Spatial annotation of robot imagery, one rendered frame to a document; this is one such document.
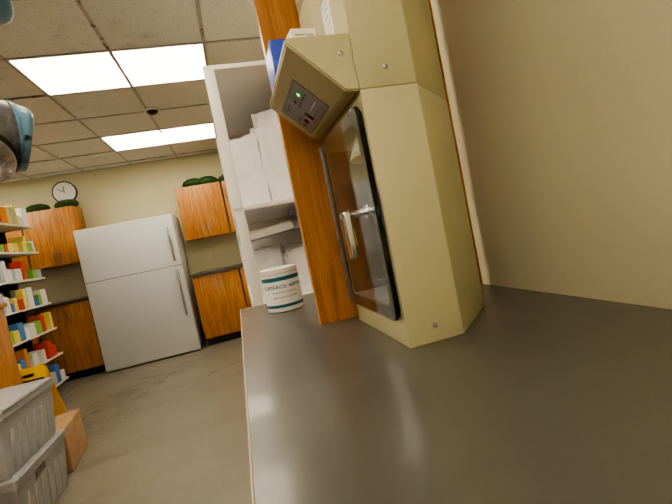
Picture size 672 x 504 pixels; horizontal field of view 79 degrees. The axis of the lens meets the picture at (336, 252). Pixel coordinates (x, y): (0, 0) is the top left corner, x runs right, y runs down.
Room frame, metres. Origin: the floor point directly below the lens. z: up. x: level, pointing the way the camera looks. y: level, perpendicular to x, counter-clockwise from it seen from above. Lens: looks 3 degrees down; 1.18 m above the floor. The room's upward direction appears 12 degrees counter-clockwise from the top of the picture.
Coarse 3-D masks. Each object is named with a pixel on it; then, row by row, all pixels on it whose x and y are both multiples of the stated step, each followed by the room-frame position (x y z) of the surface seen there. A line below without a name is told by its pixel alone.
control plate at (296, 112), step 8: (296, 88) 0.83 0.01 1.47; (304, 88) 0.81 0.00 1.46; (288, 96) 0.89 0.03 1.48; (296, 96) 0.86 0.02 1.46; (304, 96) 0.84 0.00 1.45; (312, 96) 0.82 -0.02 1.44; (288, 104) 0.93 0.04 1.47; (296, 104) 0.90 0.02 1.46; (304, 104) 0.88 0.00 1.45; (312, 104) 0.85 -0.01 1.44; (320, 104) 0.83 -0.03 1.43; (288, 112) 0.97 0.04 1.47; (296, 112) 0.94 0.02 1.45; (304, 112) 0.91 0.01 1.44; (312, 112) 0.89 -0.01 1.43; (320, 112) 0.86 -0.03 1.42; (296, 120) 0.98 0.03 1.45; (320, 120) 0.90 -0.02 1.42; (312, 128) 0.97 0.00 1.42
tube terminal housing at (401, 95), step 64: (320, 0) 0.85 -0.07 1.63; (384, 0) 0.75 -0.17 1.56; (384, 64) 0.74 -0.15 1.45; (384, 128) 0.74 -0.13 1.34; (448, 128) 0.90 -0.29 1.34; (384, 192) 0.73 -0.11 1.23; (448, 192) 0.82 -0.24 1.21; (448, 256) 0.76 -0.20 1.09; (384, 320) 0.85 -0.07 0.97; (448, 320) 0.75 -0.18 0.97
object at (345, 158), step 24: (360, 120) 0.74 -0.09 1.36; (336, 144) 0.89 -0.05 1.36; (360, 144) 0.74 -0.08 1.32; (336, 168) 0.93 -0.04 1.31; (360, 168) 0.77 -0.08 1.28; (336, 192) 0.97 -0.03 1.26; (360, 192) 0.80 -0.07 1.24; (360, 216) 0.83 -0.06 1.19; (360, 240) 0.86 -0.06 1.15; (384, 240) 0.74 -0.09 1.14; (360, 264) 0.89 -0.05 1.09; (384, 264) 0.74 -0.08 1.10; (360, 288) 0.93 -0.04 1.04; (384, 288) 0.77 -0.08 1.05; (384, 312) 0.80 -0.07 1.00
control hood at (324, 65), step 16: (288, 48) 0.71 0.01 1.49; (304, 48) 0.71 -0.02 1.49; (320, 48) 0.72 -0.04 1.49; (336, 48) 0.72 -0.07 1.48; (288, 64) 0.76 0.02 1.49; (304, 64) 0.73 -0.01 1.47; (320, 64) 0.72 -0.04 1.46; (336, 64) 0.72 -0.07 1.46; (352, 64) 0.73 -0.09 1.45; (288, 80) 0.82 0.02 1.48; (304, 80) 0.78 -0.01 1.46; (320, 80) 0.75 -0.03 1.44; (336, 80) 0.72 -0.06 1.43; (352, 80) 0.73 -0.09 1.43; (272, 96) 0.95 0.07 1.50; (320, 96) 0.80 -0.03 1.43; (336, 96) 0.76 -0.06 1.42; (352, 96) 0.76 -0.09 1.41; (336, 112) 0.84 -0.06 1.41; (304, 128) 1.00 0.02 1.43; (320, 128) 0.95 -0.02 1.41
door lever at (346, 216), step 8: (368, 208) 0.77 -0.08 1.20; (344, 216) 0.76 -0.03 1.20; (352, 216) 0.77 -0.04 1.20; (368, 216) 0.77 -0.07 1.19; (344, 224) 0.76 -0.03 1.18; (352, 224) 0.76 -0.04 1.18; (352, 232) 0.76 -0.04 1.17; (352, 240) 0.76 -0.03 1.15; (352, 248) 0.76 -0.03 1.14; (352, 256) 0.76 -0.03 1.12
